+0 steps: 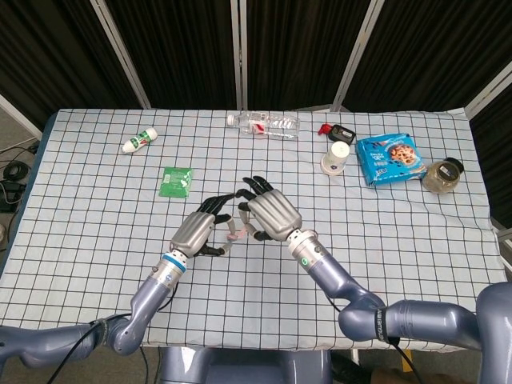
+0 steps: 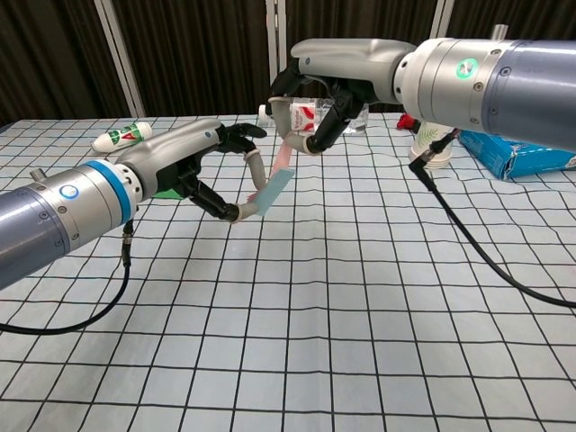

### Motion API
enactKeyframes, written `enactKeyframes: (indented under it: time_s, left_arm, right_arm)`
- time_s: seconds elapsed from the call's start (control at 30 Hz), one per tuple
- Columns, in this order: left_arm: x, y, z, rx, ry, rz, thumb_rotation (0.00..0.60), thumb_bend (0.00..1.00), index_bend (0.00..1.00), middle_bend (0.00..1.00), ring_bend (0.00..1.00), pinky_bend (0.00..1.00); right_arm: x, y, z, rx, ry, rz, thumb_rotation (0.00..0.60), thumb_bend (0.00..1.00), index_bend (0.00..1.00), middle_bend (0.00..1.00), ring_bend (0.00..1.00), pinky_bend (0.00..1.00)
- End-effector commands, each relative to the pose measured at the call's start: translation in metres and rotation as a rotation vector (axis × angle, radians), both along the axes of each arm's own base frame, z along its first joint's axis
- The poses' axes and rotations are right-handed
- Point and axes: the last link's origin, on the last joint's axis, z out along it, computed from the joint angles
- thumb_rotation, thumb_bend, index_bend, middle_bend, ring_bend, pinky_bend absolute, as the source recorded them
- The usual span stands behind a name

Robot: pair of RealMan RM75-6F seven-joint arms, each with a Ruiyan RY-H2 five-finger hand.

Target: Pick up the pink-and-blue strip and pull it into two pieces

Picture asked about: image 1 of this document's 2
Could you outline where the glass jar black lid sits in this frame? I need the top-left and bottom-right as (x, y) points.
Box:
(422, 157), (465, 194)

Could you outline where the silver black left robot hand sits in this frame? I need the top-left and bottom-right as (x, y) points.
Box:
(169, 193), (241, 259)

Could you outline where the clear plastic water bottle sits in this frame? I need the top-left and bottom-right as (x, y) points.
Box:
(226, 111), (301, 140)

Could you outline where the black folding screen panel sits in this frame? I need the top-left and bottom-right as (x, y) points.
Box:
(239, 0), (385, 112)
(0, 0), (151, 129)
(466, 59), (512, 233)
(104, 0), (246, 110)
(334, 0), (512, 117)

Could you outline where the black velcro strap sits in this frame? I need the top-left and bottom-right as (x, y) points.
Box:
(370, 306), (392, 345)

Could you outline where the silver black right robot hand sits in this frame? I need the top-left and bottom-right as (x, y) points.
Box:
(234, 175), (304, 243)

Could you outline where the green foil sachet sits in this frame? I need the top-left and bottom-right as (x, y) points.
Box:
(158, 166), (194, 198)

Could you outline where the blue checkered tablecloth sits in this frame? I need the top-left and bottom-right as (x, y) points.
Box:
(0, 107), (506, 351)

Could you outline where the small white bottle green label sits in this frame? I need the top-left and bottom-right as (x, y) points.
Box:
(121, 126), (158, 155)

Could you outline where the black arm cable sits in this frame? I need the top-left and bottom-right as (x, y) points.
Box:
(327, 295), (423, 384)
(46, 279), (179, 384)

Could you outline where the black bottle red cap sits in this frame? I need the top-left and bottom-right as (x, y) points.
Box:
(318, 123), (358, 146)

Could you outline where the white floral paper cup stack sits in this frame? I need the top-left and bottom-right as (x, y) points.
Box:
(319, 140), (351, 177)

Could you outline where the coiled black floor cable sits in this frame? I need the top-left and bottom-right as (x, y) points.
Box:
(2, 162), (31, 181)

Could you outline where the blue cookie box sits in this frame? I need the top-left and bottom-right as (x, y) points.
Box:
(355, 134), (430, 188)

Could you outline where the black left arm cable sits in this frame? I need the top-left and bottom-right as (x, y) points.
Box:
(46, 279), (179, 384)

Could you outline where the grey blue robot torso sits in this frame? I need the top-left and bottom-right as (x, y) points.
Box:
(159, 346), (333, 384)

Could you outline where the black power adapter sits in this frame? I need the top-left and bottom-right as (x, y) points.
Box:
(0, 179), (17, 213)

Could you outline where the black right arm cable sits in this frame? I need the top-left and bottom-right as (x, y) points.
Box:
(327, 295), (423, 384)

